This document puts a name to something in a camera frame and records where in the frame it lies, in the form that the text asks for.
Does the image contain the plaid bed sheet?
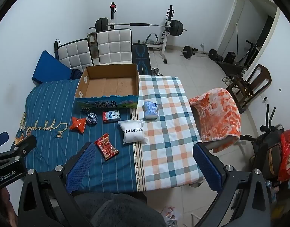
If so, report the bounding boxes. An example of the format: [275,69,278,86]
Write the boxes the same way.
[133,76,204,191]

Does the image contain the milk carton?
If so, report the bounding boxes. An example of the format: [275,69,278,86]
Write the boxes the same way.
[102,110,120,123]

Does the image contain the black bag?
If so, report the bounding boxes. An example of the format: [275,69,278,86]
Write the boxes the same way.
[224,51,236,64]

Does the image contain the clear plastic bag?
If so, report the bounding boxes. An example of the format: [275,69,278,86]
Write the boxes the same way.
[160,206,182,225]

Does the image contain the red snack packet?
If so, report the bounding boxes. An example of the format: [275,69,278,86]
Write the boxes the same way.
[94,133,119,162]

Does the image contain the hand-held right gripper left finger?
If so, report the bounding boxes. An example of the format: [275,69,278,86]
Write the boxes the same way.
[17,142,97,227]

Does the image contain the dark fleece clothing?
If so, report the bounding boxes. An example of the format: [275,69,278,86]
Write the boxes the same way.
[74,191,167,227]

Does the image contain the light blue tissue pack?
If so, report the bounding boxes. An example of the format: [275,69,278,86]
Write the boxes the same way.
[143,101,159,120]

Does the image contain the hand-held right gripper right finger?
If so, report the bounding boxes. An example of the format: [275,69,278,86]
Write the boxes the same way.
[193,143,272,227]

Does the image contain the white padded chair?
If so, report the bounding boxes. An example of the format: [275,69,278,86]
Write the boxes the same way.
[57,38,93,69]
[96,28,133,65]

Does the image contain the blue white rope ball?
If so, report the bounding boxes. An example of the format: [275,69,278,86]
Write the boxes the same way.
[82,108,98,125]

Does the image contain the black strap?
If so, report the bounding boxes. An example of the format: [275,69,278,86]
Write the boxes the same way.
[54,38,61,59]

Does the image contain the dark wooden chair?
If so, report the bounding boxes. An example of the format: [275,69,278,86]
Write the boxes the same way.
[228,64,272,114]

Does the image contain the blue foam mat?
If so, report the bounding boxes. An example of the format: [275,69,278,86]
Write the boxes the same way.
[32,50,73,84]

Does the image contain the cardboard box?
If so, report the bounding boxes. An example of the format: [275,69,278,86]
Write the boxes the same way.
[74,63,139,109]

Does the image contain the black weight bench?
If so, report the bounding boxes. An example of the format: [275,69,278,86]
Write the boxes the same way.
[132,42,151,75]

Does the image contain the dark blue cloth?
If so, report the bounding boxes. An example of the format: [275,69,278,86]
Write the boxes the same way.
[69,68,84,79]

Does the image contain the blue striped blanket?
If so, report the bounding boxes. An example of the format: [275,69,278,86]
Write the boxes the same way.
[16,79,142,193]

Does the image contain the black exercise bike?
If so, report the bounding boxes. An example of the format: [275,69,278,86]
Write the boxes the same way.
[240,104,285,180]

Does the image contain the white door frame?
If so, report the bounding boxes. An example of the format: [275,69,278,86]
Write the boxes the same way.
[217,0,280,57]

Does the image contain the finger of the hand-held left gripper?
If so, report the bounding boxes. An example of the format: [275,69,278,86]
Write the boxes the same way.
[0,135,37,165]
[0,132,10,150]

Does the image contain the orange patterned towel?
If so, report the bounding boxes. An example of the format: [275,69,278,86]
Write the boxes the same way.
[189,88,242,143]

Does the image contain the orange snack packet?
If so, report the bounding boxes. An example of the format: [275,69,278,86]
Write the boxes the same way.
[69,117,87,133]

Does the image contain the white air pillow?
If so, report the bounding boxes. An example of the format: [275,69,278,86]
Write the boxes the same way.
[117,120,146,145]

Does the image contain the red plastic bag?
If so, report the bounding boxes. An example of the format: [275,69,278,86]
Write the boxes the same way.
[278,128,290,182]

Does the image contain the long barbell with black plates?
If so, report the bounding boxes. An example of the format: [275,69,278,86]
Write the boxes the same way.
[89,18,187,37]

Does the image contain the short barbell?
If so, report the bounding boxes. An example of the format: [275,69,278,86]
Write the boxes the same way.
[182,45,218,61]

